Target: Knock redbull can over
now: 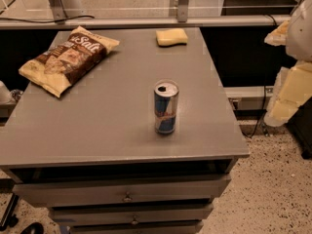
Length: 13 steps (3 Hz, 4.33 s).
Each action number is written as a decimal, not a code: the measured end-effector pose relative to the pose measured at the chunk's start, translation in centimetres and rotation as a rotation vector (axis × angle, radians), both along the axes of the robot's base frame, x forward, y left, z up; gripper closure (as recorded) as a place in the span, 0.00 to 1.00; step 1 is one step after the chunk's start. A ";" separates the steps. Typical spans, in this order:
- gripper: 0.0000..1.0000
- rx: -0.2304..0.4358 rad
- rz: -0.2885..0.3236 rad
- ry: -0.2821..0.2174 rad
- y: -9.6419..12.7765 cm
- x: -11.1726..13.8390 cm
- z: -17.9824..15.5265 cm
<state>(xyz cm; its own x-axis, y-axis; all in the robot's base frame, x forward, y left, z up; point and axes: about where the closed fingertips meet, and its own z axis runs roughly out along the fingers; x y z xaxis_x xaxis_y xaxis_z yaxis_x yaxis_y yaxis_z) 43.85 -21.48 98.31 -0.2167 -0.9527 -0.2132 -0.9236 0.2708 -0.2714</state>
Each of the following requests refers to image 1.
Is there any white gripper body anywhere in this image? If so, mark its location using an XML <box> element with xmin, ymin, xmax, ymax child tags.
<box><xmin>286</xmin><ymin>0</ymin><xmax>312</xmax><ymax>61</ymax></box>

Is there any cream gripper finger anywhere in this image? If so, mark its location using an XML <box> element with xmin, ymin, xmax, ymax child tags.
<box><xmin>264</xmin><ymin>61</ymin><xmax>312</xmax><ymax>127</ymax></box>
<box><xmin>264</xmin><ymin>20</ymin><xmax>290</xmax><ymax>46</ymax></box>

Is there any red bull can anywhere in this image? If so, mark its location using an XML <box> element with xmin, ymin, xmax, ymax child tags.
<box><xmin>154</xmin><ymin>80</ymin><xmax>179</xmax><ymax>135</ymax></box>

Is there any yellow sponge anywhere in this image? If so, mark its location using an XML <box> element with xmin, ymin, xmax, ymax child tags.
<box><xmin>156</xmin><ymin>28</ymin><xmax>188</xmax><ymax>47</ymax></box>

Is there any top grey drawer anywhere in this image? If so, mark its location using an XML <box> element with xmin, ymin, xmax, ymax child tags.
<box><xmin>14</xmin><ymin>175</ymin><xmax>231</xmax><ymax>208</ymax></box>

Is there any grey drawer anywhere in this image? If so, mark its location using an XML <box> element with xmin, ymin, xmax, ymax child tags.
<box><xmin>14</xmin><ymin>175</ymin><xmax>231</xmax><ymax>208</ymax></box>
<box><xmin>50</xmin><ymin>203</ymin><xmax>213</xmax><ymax>226</ymax></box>
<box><xmin>70</xmin><ymin>220</ymin><xmax>203</xmax><ymax>234</ymax></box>

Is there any bottom grey drawer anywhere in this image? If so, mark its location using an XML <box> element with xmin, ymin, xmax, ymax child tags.
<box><xmin>70</xmin><ymin>220</ymin><xmax>203</xmax><ymax>234</ymax></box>

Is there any brown chips bag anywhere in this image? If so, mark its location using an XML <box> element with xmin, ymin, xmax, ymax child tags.
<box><xmin>19</xmin><ymin>26</ymin><xmax>119</xmax><ymax>98</ymax></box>

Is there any grey drawer cabinet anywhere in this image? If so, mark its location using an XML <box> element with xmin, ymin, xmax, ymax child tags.
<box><xmin>0</xmin><ymin>27</ymin><xmax>251</xmax><ymax>234</ymax></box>

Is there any middle grey drawer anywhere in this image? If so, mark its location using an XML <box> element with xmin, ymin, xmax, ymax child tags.
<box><xmin>50</xmin><ymin>203</ymin><xmax>213</xmax><ymax>226</ymax></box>

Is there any white object at left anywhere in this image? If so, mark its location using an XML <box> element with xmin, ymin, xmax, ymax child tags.
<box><xmin>0</xmin><ymin>81</ymin><xmax>12</xmax><ymax>104</ymax></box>

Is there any black object on floor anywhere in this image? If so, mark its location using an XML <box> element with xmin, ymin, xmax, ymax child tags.
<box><xmin>0</xmin><ymin>194</ymin><xmax>44</xmax><ymax>234</ymax></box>

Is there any black hanging cable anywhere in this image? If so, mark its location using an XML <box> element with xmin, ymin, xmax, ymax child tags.
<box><xmin>242</xmin><ymin>85</ymin><xmax>268</xmax><ymax>138</ymax></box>

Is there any black cable on rail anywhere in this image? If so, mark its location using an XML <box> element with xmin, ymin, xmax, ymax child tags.
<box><xmin>0</xmin><ymin>15</ymin><xmax>96</xmax><ymax>24</ymax></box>

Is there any metal rail frame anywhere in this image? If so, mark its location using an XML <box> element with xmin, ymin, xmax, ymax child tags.
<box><xmin>0</xmin><ymin>0</ymin><xmax>303</xmax><ymax>29</ymax></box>

